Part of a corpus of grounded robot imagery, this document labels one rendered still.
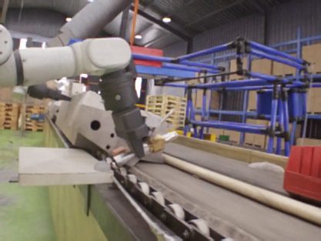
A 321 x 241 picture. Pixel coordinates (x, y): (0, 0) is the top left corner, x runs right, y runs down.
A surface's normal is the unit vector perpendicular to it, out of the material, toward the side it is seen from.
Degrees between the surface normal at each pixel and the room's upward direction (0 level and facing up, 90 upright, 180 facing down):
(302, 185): 94
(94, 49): 84
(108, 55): 84
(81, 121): 90
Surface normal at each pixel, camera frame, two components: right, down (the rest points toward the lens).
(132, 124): 0.51, 0.07
